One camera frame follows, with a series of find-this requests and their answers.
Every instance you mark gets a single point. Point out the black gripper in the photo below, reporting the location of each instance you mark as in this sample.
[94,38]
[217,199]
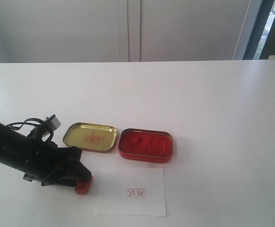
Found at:
[51,165]

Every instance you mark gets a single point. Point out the red rubber stamp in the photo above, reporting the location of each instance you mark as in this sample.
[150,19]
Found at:
[83,187]

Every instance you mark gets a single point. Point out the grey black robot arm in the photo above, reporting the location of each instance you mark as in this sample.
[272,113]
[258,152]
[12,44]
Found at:
[11,136]

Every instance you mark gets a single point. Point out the red ink pad tin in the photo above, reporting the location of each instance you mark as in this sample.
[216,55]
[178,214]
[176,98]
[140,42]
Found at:
[146,145]

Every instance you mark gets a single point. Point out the gold tin lid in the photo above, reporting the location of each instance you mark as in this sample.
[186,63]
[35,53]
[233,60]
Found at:
[91,137]

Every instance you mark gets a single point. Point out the white paper sheet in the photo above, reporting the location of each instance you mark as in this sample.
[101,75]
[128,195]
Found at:
[130,191]

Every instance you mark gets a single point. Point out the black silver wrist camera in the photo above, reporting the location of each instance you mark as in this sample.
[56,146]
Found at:
[44,128]

